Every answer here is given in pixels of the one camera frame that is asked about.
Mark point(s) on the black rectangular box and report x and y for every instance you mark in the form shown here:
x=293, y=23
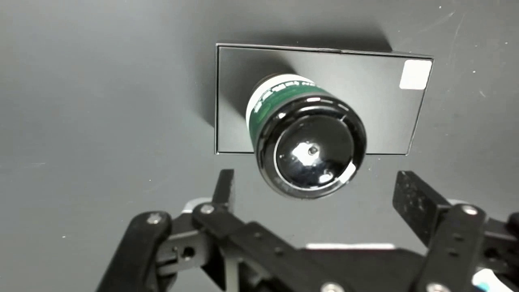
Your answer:
x=379, y=98

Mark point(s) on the green label dark bottle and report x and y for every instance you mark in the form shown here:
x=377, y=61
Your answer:
x=309, y=147

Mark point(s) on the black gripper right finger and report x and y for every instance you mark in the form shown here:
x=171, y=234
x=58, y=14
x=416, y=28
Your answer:
x=419, y=203

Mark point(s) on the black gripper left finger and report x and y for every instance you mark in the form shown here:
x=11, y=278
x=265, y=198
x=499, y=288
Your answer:
x=225, y=189

